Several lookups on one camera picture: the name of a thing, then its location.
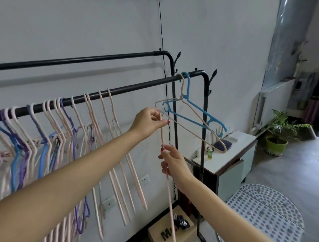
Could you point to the person's right thumb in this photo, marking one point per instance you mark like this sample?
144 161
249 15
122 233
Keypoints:
169 148

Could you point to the person's left thumb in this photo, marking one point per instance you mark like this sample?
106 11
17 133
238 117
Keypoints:
162 124

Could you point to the small green bottle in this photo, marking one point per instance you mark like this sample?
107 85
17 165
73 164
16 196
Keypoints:
210 154

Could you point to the white router with antennas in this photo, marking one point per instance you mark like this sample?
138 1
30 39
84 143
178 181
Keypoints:
234 137

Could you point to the white low cabinet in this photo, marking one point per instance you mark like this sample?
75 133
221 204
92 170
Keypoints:
249 159

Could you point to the brown cardboard box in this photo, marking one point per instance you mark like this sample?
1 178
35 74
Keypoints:
159 231

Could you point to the white wall radiator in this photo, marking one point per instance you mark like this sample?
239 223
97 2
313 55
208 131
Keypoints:
276 99

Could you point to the person's left hand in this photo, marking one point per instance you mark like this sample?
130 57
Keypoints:
145 122

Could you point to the green leafy houseplant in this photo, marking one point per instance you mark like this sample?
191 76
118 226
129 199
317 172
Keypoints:
281 124

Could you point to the person's left forearm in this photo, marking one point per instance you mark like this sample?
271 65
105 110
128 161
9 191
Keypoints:
64 179

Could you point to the pink clothes hanger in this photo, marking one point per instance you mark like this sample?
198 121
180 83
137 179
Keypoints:
182 89
162 134

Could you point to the white wall socket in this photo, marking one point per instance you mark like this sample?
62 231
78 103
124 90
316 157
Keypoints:
144 180
109 202

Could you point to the dark blue cushion pad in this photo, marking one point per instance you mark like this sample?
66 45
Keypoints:
223 144

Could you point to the person's right forearm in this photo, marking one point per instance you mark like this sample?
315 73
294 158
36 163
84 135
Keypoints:
219 214

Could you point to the person's right hand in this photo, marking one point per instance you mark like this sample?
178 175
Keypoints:
178 169

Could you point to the translucent plastic window sheet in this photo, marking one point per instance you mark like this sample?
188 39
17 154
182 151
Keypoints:
284 37

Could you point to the bright green plant pot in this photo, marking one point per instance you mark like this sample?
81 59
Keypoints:
275 148

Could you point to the row of pastel hangers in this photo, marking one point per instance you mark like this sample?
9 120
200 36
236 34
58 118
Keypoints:
47 139

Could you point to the blue plastic clothes hanger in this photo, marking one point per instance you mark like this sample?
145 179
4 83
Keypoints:
188 86

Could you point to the black crumpled object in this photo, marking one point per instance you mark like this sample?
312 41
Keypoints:
182 222

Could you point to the black metal clothes rack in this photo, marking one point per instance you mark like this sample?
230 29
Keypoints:
124 87

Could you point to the grey dotted floor mat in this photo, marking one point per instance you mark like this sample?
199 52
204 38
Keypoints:
269 212

